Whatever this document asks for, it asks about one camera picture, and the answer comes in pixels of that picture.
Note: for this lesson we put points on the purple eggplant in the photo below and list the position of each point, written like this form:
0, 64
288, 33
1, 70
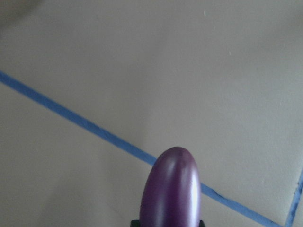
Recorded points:
171, 197

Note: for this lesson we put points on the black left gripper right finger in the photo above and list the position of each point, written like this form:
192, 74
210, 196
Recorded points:
202, 223

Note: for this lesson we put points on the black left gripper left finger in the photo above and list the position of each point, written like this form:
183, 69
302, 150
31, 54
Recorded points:
135, 223

